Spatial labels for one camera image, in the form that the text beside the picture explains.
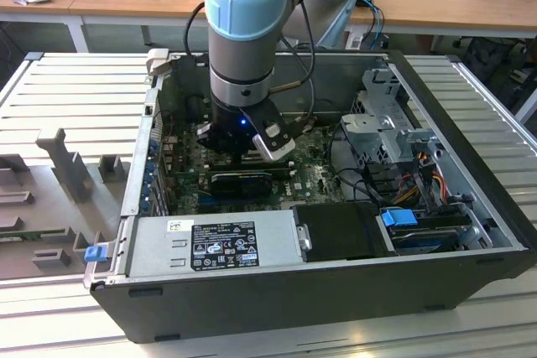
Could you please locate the green RAM stick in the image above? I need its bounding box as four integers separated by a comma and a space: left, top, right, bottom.
208, 152, 295, 179

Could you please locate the green motherboard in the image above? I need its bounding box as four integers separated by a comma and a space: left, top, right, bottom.
161, 117, 349, 215

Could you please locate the grey plastic case latch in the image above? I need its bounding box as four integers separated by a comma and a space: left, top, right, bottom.
145, 48, 171, 78

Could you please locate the silver metal latch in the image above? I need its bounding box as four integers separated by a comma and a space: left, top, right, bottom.
295, 223, 314, 252

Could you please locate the grey power supply with label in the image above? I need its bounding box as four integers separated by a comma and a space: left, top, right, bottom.
125, 210, 303, 278

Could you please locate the silver metal drive cage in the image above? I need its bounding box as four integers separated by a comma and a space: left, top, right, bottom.
339, 66, 446, 170

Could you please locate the black plastic shroud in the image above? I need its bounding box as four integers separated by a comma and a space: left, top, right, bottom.
291, 202, 398, 262

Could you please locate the black open PC case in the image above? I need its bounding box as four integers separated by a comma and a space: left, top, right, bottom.
83, 48, 537, 345

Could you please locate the blue disk carrier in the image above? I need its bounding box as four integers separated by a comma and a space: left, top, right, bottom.
380, 206, 417, 229

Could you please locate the grey parts rack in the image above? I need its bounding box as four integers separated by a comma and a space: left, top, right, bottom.
0, 127, 131, 282

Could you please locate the hard disk drive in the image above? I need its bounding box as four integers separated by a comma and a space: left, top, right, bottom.
389, 226, 462, 255

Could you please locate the green circuit board in rack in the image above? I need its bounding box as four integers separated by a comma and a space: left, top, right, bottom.
0, 230, 70, 246

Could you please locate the black office chair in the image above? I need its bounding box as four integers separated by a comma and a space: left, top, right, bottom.
452, 37, 537, 112

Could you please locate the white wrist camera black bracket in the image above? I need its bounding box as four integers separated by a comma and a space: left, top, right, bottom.
241, 100, 298, 163

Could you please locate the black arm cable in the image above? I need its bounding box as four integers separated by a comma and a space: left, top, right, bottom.
185, 0, 321, 132

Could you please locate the black wire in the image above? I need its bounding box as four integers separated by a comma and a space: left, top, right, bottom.
326, 121, 381, 204

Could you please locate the blue cable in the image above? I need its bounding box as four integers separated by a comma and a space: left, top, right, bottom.
356, 0, 385, 47

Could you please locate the coloured power wire bundle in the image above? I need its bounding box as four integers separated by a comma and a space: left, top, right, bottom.
394, 167, 446, 206

